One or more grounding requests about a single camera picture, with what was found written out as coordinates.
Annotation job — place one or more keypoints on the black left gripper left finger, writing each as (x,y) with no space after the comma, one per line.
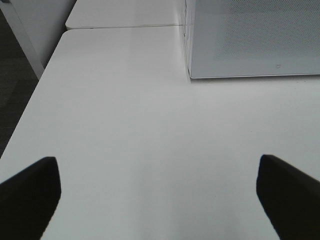
(28,200)

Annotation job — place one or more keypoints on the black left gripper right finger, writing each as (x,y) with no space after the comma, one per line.
(290,198)

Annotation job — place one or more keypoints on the white microwave door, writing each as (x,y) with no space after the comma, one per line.
(253,38)

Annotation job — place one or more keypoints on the white back table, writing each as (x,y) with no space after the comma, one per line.
(104,14)

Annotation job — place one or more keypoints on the white microwave oven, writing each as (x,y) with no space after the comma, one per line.
(187,14)

